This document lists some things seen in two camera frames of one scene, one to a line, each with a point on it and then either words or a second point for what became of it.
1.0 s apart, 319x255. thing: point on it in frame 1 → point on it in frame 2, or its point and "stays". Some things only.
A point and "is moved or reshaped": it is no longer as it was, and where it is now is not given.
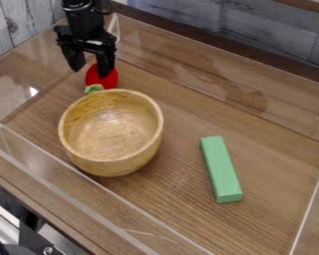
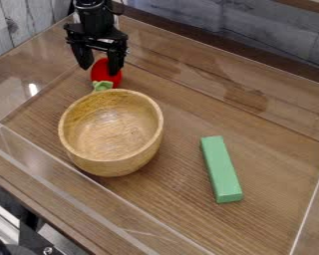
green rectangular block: x=222 y=176 stays
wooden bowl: x=111 y=128 stays
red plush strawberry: x=96 y=83 is moved or reshaped
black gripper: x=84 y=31 → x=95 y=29
